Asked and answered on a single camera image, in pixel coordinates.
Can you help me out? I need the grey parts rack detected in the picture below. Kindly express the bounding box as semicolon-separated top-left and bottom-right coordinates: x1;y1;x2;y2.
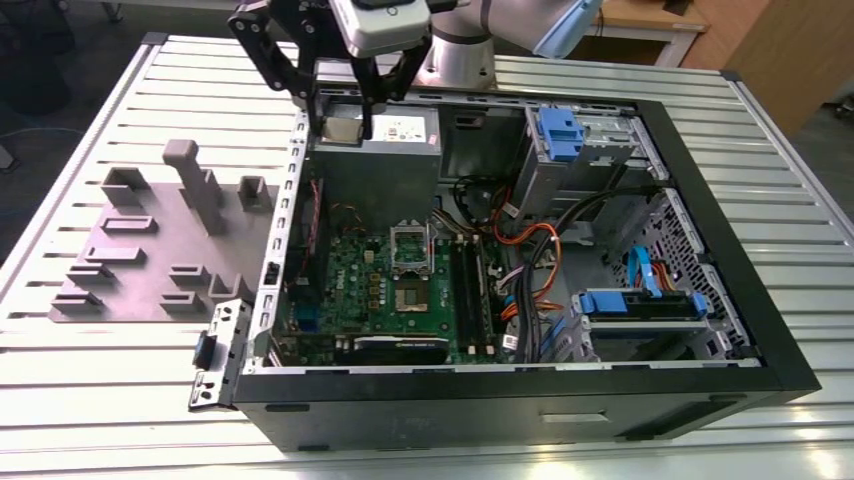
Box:
46;138;281;325

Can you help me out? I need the blue flat wire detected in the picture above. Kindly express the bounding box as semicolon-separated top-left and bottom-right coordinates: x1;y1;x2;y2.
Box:
625;246;663;301

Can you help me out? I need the black graphics card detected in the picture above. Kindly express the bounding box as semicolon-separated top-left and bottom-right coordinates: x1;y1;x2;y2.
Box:
331;332;451;367

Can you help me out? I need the blue plastic drive carrier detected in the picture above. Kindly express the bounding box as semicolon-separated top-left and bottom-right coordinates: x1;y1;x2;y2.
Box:
536;106;588;164

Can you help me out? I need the wooden desk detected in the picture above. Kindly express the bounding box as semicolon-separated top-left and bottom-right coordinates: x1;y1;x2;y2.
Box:
592;0;709;69

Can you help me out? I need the wooden cabinet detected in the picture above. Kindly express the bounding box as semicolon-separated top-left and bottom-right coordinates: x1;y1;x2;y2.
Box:
679;0;854;137

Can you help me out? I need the CPU socket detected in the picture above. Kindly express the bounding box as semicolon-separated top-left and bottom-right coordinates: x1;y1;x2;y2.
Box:
391;281;436;315

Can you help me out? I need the grey power supply unit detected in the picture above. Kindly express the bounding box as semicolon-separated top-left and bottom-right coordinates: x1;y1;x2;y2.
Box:
307;102;447;236

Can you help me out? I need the hard disk in blue carrier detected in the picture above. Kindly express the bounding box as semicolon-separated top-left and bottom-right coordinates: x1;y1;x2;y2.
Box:
573;288;711;322

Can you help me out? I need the green motherboard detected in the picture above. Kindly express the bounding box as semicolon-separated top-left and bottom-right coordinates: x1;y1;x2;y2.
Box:
270;219;516;367

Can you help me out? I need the black PC case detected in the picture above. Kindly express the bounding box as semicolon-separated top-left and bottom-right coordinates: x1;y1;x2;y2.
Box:
229;77;823;454

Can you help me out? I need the silver hinged slot bracket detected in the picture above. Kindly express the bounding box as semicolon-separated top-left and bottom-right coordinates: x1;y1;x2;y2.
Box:
186;298;253;413

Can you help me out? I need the silver CPU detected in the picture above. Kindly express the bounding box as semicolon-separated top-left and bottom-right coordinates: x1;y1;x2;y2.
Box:
320;116;369;147

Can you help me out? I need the multicoloured disk power wire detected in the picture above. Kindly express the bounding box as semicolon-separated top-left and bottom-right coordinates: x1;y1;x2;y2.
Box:
649;259;688;301

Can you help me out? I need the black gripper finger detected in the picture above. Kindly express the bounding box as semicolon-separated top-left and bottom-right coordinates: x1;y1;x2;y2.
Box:
224;1;323;110
345;35;431;142

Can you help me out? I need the silver disk bay cage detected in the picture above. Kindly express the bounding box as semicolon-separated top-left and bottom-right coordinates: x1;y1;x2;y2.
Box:
537;294;766;365

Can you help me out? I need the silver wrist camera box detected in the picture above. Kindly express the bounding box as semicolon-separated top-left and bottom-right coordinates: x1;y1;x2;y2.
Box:
344;0;433;60

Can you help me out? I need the silver drive cage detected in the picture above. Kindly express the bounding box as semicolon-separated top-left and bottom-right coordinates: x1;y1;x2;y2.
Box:
517;102;661;224

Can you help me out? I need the orange wire bundle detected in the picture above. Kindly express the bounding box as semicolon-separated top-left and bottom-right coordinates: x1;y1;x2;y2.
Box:
491;223;567;324

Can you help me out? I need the thick black cable bundle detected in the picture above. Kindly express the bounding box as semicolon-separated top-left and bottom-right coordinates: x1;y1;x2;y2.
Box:
513;183;659;365

